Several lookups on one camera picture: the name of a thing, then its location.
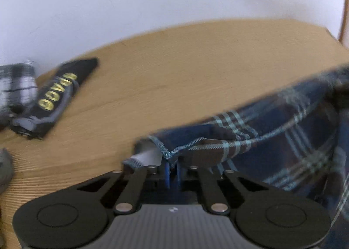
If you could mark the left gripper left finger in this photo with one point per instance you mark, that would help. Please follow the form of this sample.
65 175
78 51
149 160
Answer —
121 191

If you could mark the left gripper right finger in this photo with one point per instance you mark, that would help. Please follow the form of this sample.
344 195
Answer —
217 193

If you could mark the navy brown plaid shirt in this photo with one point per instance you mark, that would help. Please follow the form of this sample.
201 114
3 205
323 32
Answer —
295 139

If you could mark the black SPACE print garment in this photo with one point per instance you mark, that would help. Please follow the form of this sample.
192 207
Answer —
53 98

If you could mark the grey knit garment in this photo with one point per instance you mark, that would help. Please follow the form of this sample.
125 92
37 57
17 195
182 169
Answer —
6 169

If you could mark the black white plaid garment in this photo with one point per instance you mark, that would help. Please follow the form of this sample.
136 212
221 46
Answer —
18 89

